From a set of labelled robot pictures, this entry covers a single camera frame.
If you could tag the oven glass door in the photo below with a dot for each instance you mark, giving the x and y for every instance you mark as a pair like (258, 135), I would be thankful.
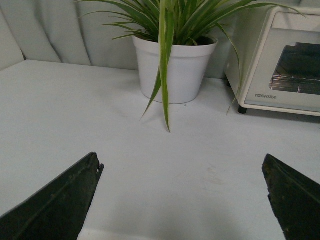
(290, 44)

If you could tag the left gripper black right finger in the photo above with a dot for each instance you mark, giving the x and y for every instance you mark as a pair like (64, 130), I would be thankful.
(294, 199)

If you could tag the grey backdrop curtain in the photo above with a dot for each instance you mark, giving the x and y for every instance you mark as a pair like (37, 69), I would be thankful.
(71, 32)

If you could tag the white plant pot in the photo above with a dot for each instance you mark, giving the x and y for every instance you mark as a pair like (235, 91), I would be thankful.
(185, 72)

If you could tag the green spider plant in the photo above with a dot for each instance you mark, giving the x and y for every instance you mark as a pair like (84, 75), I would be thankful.
(177, 22)

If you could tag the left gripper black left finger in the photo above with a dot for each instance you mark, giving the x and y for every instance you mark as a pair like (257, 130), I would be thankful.
(57, 211)

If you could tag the white Toshiba toaster oven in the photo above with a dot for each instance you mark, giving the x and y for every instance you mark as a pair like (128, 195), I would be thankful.
(246, 39)

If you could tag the wire oven rack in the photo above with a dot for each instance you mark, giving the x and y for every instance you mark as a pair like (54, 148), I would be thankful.
(295, 83)

